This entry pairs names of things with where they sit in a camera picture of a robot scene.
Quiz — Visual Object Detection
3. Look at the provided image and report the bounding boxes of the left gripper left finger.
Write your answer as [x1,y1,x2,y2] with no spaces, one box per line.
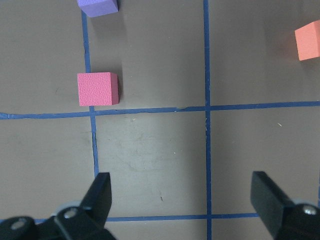
[53,171,113,240]

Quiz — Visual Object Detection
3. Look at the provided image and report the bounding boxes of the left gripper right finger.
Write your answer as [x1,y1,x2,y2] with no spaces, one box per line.
[250,171,320,240]

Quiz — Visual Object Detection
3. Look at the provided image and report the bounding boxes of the orange foam cube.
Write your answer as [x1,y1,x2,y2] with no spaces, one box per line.
[294,20,320,61]

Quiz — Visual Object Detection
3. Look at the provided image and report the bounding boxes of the pink foam cube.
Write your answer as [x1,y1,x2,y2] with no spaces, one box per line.
[77,72,119,107]

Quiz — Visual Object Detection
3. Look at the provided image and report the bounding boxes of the purple foam cube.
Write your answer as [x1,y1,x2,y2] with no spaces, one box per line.
[77,0,119,18]

